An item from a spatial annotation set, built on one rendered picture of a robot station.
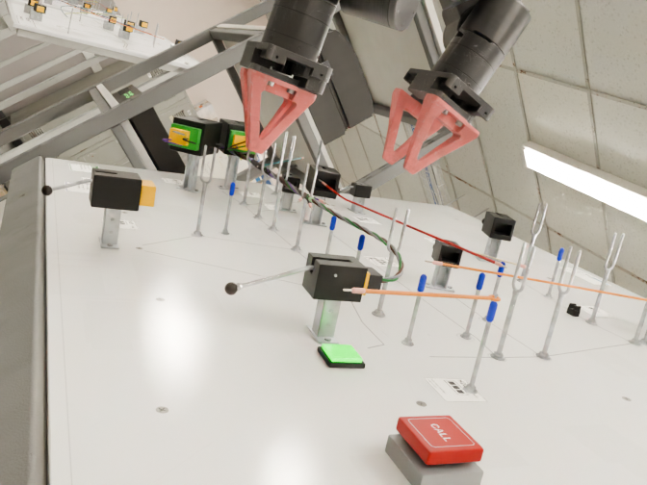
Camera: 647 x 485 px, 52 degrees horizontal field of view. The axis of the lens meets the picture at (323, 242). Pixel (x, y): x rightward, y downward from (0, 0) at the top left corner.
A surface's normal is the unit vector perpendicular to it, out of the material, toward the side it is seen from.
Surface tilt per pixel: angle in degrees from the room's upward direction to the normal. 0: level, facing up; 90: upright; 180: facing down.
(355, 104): 90
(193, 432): 54
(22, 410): 90
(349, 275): 92
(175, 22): 90
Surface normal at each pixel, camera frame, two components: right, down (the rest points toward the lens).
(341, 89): 0.38, 0.33
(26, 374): -0.38, -0.81
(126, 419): 0.19, -0.95
